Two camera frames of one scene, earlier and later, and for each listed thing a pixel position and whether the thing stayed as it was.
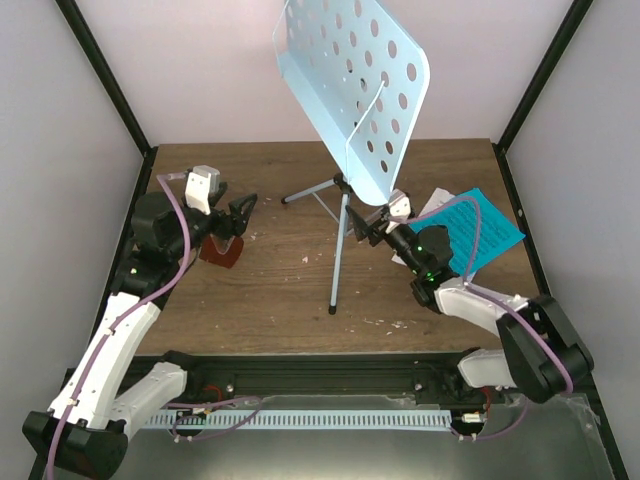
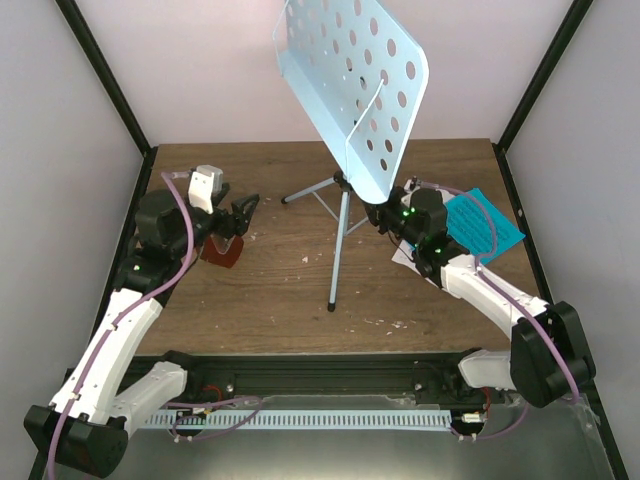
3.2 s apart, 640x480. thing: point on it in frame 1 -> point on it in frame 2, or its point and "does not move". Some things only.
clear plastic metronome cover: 222,244 does not move
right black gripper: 362,230 -> 376,213
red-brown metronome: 209,252 does not move
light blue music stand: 360,77 does not move
